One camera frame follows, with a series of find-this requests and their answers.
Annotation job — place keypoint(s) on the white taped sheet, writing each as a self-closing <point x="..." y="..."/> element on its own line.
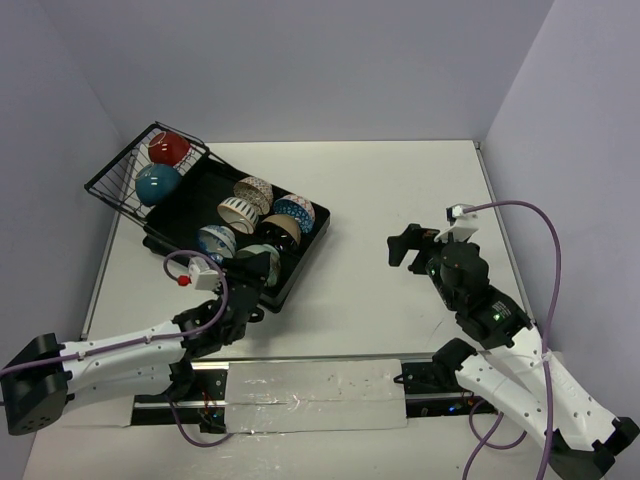
<point x="313" y="396"/>

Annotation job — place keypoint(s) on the blue floral bowl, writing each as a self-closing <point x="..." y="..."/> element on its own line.
<point x="217" y="242"/>

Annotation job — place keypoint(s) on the blue triangle patterned bowl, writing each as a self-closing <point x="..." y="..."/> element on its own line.
<point x="299" y="208"/>

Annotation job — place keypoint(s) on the red floral bowl white inside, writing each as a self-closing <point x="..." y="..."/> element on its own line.
<point x="168" y="148"/>

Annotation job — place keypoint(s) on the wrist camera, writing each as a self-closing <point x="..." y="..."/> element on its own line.
<point x="462" y="225"/>
<point x="200" y="276"/>

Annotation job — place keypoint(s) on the white bowl orange rim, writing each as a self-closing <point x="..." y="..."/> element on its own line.
<point x="240" y="214"/>

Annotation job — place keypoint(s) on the black mounting rail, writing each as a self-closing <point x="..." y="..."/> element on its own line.
<point x="203" y="407"/>

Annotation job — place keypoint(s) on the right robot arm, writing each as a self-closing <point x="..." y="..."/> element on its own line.
<point x="502" y="360"/>

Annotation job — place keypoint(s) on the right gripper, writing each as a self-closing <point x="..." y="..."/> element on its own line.
<point x="414" y="236"/>

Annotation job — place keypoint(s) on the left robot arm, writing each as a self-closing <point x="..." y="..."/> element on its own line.
<point x="48" y="378"/>

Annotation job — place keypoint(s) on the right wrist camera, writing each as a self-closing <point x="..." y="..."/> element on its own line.
<point x="462" y="225"/>

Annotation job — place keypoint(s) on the brown patterned bowl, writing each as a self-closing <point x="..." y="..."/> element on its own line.
<point x="257" y="192"/>

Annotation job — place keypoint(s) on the teal bowl tan inside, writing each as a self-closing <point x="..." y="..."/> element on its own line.
<point x="155" y="182"/>

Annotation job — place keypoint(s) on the black wire dish rack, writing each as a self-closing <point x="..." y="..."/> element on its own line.
<point x="114" y="184"/>

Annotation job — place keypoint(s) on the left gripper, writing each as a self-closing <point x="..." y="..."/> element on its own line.
<point x="248" y="282"/>

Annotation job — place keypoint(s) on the mint green bowl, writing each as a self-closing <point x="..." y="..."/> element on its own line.
<point x="275" y="260"/>

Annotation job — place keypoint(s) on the black plastic drain tray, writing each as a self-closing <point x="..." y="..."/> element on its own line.
<point x="172" y="224"/>

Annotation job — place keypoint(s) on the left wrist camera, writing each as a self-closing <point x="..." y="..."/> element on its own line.
<point x="200" y="276"/>

